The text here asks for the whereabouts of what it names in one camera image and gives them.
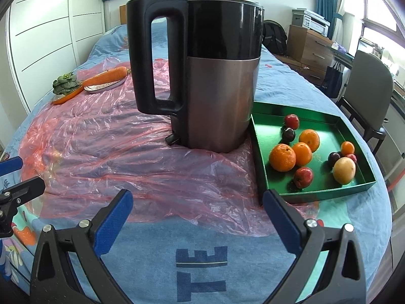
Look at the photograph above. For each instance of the green tray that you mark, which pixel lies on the green tray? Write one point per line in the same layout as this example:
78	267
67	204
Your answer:
265	133

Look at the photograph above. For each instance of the white wardrobe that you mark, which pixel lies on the white wardrobe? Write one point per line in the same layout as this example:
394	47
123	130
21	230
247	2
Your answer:
47	22

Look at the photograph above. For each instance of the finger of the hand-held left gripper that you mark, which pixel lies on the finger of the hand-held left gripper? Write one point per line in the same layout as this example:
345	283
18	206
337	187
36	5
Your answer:
28	187
11	165

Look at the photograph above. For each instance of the green leafy vegetable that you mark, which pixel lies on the green leafy vegetable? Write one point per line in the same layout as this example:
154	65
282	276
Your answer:
65	82

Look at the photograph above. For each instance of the yellow apple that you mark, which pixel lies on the yellow apple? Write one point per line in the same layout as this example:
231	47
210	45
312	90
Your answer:
344	171

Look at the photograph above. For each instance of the large carrot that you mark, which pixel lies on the large carrot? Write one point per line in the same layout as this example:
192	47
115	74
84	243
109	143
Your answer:
104	76

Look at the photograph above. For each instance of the dark purple plum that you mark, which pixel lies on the dark purple plum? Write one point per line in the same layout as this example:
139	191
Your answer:
288	135
333	159

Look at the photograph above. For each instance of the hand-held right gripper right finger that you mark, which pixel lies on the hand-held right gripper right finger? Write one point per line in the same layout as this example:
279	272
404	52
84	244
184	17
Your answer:
283	224

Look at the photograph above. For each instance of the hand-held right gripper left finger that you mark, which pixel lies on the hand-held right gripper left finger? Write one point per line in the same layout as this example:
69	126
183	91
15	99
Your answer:
114	224

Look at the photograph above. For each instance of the black and steel electric kettle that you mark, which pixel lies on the black and steel electric kettle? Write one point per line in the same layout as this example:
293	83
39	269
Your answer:
218	101

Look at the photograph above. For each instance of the white printer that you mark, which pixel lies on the white printer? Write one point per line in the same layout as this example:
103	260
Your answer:
310	20

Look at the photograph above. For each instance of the dark tote bag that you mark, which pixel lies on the dark tote bag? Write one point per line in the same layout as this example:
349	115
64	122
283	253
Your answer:
332	80

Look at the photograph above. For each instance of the red apple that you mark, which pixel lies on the red apple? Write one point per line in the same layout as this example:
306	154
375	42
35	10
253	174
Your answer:
351	158
303	177
291	120

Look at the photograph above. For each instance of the wooden drawer cabinet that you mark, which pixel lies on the wooden drawer cabinet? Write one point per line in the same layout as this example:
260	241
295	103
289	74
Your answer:
308	50

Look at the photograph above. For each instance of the white oval plate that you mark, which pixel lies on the white oval plate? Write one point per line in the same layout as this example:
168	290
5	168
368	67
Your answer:
104	87

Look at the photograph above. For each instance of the pink plastic sheet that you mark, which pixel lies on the pink plastic sheet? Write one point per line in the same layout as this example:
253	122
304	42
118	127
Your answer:
126	164

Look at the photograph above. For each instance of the small carrot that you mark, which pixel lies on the small carrot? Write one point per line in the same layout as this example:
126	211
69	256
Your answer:
68	97

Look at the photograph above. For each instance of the grey chair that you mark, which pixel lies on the grey chair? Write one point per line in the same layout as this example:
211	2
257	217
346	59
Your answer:
370	79

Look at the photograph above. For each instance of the wooden headboard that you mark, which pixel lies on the wooden headboard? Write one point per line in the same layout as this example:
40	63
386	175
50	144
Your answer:
123	14

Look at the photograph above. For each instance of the orange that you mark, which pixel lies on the orange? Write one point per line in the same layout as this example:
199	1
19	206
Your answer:
303	154
310	139
347	148
282	157

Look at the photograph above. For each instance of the pink hoop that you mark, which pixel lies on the pink hoop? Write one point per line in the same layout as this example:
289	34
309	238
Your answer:
395	182

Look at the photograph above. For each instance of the black backpack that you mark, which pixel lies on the black backpack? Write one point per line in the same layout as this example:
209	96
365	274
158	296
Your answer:
273	38

